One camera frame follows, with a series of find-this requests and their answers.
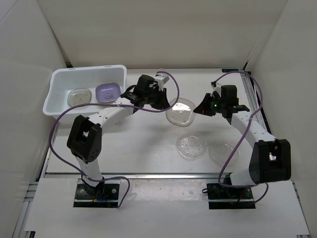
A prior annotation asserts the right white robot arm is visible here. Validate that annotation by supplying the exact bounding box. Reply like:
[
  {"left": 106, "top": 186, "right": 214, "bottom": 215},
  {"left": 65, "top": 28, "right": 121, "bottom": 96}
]
[{"left": 194, "top": 83, "right": 291, "bottom": 198}]

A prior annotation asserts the aluminium frame rail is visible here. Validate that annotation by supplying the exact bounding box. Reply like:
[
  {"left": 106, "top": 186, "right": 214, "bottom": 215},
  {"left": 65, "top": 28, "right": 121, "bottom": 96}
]
[
  {"left": 240, "top": 70, "right": 271, "bottom": 134},
  {"left": 38, "top": 173, "right": 219, "bottom": 179}
]

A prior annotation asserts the white plastic bin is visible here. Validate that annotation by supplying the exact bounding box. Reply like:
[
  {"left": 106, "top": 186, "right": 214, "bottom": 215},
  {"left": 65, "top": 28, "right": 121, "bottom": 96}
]
[{"left": 43, "top": 64, "right": 127, "bottom": 118}]

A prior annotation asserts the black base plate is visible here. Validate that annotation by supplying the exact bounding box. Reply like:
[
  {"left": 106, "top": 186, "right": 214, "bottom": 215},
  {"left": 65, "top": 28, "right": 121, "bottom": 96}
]
[
  {"left": 73, "top": 179, "right": 120, "bottom": 208},
  {"left": 202, "top": 179, "right": 256, "bottom": 210}
]

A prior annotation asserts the purple panda plate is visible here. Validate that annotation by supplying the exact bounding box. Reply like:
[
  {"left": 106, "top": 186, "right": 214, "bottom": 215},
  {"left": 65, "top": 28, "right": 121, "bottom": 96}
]
[{"left": 95, "top": 82, "right": 121, "bottom": 103}]

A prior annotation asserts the aluminium frame rail right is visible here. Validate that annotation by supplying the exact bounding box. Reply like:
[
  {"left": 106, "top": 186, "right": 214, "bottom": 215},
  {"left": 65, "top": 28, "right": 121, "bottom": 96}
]
[{"left": 240, "top": 70, "right": 271, "bottom": 134}]

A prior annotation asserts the aluminium frame rail front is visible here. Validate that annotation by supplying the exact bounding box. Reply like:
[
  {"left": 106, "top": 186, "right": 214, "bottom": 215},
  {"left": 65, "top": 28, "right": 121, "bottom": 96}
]
[{"left": 38, "top": 173, "right": 219, "bottom": 179}]

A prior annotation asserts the clear textured plate right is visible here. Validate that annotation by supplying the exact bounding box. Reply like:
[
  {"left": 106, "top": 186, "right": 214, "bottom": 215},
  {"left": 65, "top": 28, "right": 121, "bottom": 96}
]
[{"left": 209, "top": 140, "right": 234, "bottom": 167}]

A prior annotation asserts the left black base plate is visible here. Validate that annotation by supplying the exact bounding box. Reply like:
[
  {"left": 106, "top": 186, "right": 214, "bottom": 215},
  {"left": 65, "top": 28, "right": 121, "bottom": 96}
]
[{"left": 73, "top": 179, "right": 120, "bottom": 208}]

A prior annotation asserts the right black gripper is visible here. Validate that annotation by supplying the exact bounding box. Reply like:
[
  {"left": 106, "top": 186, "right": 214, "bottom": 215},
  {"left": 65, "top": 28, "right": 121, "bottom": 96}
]
[{"left": 194, "top": 93, "right": 225, "bottom": 117}]

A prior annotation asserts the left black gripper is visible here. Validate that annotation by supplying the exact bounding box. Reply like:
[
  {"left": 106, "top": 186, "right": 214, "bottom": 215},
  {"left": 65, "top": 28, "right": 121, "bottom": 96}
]
[{"left": 144, "top": 86, "right": 170, "bottom": 110}]

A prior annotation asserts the smoky clear plate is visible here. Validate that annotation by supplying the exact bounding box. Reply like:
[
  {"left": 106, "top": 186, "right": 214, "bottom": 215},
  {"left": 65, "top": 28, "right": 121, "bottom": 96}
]
[
  {"left": 165, "top": 98, "right": 196, "bottom": 127},
  {"left": 67, "top": 88, "right": 92, "bottom": 107}
]

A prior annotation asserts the clear textured plate left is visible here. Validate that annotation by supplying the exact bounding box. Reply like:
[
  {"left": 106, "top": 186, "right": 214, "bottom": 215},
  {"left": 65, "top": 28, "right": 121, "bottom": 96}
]
[{"left": 176, "top": 133, "right": 206, "bottom": 160}]

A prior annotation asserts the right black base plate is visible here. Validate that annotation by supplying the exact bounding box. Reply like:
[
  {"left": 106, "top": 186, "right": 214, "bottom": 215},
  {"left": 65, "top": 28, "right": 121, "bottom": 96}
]
[{"left": 202, "top": 179, "right": 256, "bottom": 210}]

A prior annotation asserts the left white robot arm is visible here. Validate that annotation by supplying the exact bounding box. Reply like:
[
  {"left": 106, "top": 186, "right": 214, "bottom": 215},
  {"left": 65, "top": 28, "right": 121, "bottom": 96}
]
[{"left": 67, "top": 73, "right": 170, "bottom": 198}]

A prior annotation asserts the clear textured plate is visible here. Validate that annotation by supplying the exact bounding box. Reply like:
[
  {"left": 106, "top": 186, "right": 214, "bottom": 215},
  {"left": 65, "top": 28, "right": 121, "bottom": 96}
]
[
  {"left": 176, "top": 133, "right": 206, "bottom": 160},
  {"left": 209, "top": 140, "right": 234, "bottom": 167}
]

